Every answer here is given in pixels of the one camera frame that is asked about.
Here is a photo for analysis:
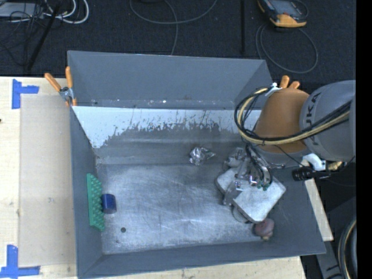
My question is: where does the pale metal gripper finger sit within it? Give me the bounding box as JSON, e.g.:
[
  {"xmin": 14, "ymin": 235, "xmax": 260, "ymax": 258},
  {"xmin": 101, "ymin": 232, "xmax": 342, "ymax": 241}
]
[
  {"xmin": 223, "ymin": 151, "xmax": 244, "ymax": 176},
  {"xmin": 222, "ymin": 180, "xmax": 244, "ymax": 206}
]

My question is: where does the pale grey flat slab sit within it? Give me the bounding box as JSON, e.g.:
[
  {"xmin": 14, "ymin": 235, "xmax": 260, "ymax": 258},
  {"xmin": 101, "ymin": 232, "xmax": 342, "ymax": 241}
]
[{"xmin": 215, "ymin": 167, "xmax": 287, "ymax": 225}]

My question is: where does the crumpled silver foil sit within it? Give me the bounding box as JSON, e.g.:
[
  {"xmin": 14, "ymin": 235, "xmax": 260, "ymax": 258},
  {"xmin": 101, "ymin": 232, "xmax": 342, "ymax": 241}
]
[{"xmin": 189, "ymin": 146, "xmax": 217, "ymax": 166}]

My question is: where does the pink-brown round toy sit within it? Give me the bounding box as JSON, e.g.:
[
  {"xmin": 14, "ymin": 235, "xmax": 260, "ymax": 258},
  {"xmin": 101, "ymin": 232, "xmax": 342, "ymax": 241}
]
[{"xmin": 254, "ymin": 217, "xmax": 276, "ymax": 242}]

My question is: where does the grey metal bin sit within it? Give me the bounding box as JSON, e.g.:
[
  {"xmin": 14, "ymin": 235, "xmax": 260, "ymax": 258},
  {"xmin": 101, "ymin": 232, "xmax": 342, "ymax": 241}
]
[{"xmin": 66, "ymin": 50, "xmax": 327, "ymax": 279}]

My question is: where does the dark blue cylinder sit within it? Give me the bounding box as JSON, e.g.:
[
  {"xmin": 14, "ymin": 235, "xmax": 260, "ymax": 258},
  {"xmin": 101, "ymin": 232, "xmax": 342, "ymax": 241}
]
[{"xmin": 100, "ymin": 193, "xmax": 118, "ymax": 215}]

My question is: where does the green studded flat block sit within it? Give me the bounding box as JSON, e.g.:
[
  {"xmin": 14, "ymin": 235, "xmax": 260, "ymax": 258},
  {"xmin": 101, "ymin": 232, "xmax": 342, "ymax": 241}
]
[{"xmin": 85, "ymin": 173, "xmax": 106, "ymax": 233}]

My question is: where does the pale brown flat board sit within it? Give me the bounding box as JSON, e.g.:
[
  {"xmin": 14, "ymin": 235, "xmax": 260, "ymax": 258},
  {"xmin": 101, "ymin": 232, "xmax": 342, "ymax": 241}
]
[{"xmin": 17, "ymin": 93, "xmax": 78, "ymax": 269}]

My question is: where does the black cylinder on white bracket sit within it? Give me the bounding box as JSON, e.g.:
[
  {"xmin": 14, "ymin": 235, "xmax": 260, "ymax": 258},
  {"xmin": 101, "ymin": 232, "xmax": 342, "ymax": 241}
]
[{"xmin": 291, "ymin": 152, "xmax": 344, "ymax": 183}]

